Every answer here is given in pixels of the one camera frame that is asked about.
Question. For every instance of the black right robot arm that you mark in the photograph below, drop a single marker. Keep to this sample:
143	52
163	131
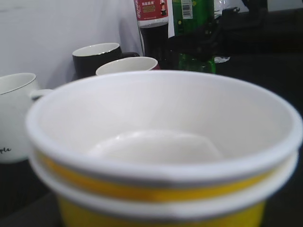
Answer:
201	34

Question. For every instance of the black ceramic mug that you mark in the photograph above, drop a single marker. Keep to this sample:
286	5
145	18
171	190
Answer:
88	59

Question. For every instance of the yellow paper cup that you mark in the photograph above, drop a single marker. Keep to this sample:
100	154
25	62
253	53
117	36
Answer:
163	148

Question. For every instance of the white ceramic mug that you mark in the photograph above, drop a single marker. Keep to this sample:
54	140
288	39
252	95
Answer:
17	94

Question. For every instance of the cola bottle red label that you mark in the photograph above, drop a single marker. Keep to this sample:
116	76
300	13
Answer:
153	25

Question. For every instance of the green soda bottle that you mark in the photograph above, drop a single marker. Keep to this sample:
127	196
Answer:
188	16

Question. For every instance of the red ceramic mug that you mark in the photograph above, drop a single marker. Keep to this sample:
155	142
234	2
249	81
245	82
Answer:
128	64

